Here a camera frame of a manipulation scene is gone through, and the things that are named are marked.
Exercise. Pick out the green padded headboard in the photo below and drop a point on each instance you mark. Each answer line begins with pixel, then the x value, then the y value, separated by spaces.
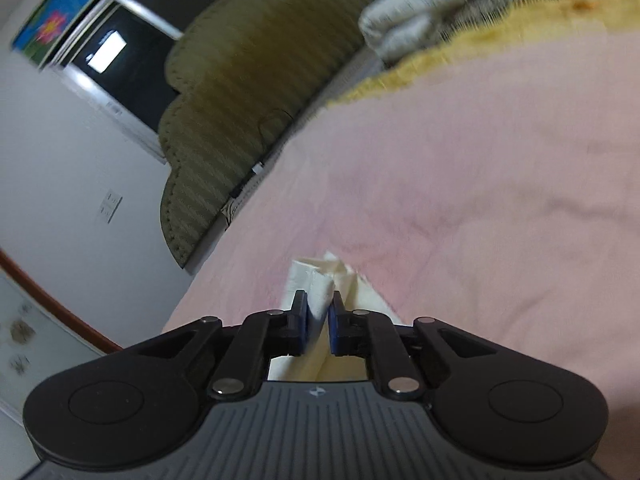
pixel 235 95

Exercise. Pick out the cream blanket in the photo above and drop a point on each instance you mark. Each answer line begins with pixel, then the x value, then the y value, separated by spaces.
pixel 345 280

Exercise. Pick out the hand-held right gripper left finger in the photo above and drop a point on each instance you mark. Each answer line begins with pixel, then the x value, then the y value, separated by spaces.
pixel 301 322

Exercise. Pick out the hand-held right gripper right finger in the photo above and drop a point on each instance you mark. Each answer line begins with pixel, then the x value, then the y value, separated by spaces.
pixel 334 330

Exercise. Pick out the pink floral blanket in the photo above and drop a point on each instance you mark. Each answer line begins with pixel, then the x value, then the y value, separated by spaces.
pixel 450 185

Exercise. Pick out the white flower-print wardrobe door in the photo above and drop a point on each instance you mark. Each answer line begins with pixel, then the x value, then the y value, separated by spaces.
pixel 30 355

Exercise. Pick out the wooden door frame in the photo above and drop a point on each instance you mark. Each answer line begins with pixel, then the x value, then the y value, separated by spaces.
pixel 45 300

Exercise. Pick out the yellow blanket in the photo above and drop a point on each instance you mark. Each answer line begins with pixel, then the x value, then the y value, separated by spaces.
pixel 500 45

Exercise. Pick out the flower wall poster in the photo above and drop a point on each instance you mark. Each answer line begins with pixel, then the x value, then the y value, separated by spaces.
pixel 60 15

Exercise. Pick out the dark window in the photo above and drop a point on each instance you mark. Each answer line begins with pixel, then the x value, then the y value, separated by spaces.
pixel 135 45

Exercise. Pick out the white pillow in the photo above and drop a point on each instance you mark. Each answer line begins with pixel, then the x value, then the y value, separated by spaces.
pixel 400 15

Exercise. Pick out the white charger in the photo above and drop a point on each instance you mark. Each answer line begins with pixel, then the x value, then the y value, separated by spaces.
pixel 257 168

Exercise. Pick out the white wall switch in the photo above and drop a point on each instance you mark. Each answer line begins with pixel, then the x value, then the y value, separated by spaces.
pixel 109 206

